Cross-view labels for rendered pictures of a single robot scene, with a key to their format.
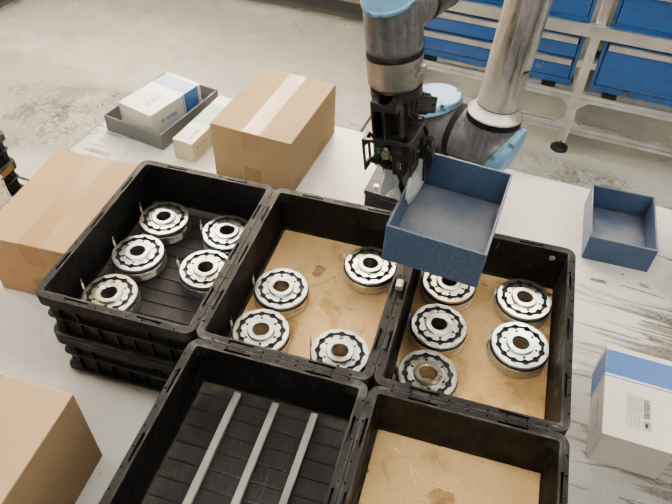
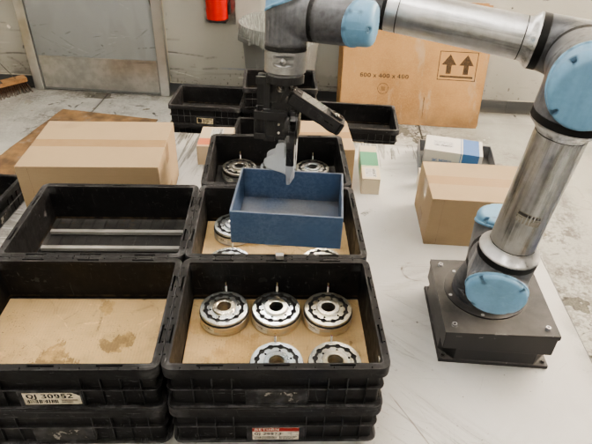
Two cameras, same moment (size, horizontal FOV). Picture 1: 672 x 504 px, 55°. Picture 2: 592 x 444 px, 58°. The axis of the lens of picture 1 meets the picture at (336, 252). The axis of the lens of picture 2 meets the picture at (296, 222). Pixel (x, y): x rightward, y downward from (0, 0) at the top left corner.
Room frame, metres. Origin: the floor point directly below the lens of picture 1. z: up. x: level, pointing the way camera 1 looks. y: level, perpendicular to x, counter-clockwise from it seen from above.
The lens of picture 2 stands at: (0.51, -0.98, 1.67)
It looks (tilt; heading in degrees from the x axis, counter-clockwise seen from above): 35 degrees down; 73
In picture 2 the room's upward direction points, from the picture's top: 2 degrees clockwise
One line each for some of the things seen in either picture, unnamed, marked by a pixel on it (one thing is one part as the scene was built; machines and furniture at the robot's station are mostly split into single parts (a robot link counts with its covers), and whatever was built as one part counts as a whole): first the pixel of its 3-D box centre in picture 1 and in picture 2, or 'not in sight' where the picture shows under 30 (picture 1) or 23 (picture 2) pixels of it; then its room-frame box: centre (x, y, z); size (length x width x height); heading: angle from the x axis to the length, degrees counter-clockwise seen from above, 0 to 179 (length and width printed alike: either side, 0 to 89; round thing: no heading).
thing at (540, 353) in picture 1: (519, 345); (276, 363); (0.69, -0.33, 0.86); 0.10 x 0.10 x 0.01
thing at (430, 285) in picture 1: (448, 282); (328, 308); (0.83, -0.22, 0.86); 0.10 x 0.10 x 0.01
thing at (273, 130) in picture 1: (276, 128); (471, 203); (1.44, 0.17, 0.78); 0.30 x 0.22 x 0.16; 160
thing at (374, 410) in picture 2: not in sight; (276, 365); (0.71, -0.26, 0.76); 0.40 x 0.30 x 0.12; 166
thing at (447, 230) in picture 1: (448, 214); (288, 206); (0.75, -0.17, 1.10); 0.20 x 0.15 x 0.07; 160
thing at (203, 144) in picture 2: not in sight; (217, 145); (0.75, 0.81, 0.74); 0.16 x 0.12 x 0.07; 73
